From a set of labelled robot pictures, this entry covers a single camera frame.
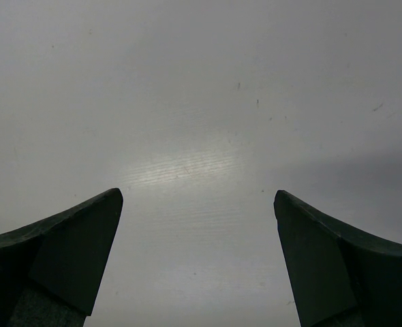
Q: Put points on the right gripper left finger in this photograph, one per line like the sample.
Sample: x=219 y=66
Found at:
x=51 y=270

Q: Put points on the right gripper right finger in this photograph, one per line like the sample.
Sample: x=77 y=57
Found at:
x=340 y=275

